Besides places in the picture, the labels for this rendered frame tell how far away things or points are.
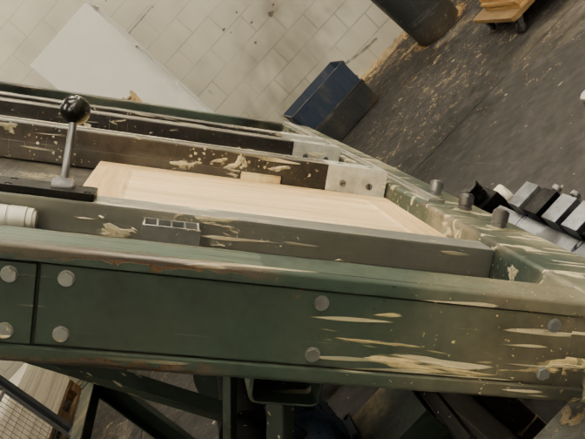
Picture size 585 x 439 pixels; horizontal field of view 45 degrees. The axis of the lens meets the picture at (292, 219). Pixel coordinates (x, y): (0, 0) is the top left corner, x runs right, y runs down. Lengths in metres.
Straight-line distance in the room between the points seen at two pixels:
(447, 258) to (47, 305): 0.53
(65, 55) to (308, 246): 4.35
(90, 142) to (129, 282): 0.74
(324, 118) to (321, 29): 1.27
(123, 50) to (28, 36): 1.68
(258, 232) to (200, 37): 5.63
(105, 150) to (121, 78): 3.76
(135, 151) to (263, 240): 0.53
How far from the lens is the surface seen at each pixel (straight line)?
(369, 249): 0.93
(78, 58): 5.14
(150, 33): 6.49
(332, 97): 5.57
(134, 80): 5.11
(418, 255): 0.95
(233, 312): 0.66
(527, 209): 1.30
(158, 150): 1.36
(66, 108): 0.93
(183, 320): 0.66
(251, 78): 6.51
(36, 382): 6.62
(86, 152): 1.37
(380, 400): 2.18
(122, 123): 1.77
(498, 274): 0.98
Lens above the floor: 1.38
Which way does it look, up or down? 16 degrees down
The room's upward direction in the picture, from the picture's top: 48 degrees counter-clockwise
